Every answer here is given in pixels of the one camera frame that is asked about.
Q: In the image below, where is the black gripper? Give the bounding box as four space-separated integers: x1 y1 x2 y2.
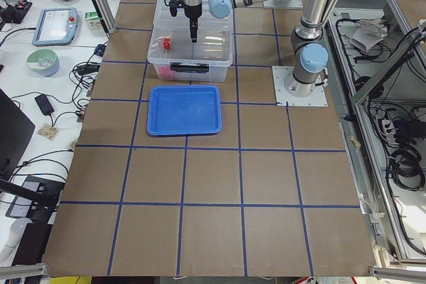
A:
183 0 202 43

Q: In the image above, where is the red block upper left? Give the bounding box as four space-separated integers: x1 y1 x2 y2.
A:
163 37 171 50

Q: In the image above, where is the clear plastic storage box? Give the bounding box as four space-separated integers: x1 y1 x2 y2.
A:
147 28 234 82

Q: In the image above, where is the black box latch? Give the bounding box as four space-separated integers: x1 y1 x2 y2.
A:
170 63 210 73

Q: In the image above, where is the red block beside it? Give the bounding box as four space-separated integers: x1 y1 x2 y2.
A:
158 65 174 80

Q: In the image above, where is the blue plastic tray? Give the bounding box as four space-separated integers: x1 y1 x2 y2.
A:
146 84 222 136

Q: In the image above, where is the green white carton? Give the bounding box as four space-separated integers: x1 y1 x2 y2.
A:
84 11 103 30

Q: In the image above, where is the lower teach pendant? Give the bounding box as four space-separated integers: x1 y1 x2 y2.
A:
32 7 79 47

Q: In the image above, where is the green white bowl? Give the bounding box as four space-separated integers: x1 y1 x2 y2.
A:
26 49 60 76

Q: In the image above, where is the black power brick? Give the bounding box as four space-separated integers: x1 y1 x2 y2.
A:
35 94 55 116

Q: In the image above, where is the black monitor stand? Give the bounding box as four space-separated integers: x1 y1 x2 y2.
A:
1 92 65 224

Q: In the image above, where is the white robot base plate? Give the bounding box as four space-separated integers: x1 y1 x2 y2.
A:
272 66 328 108

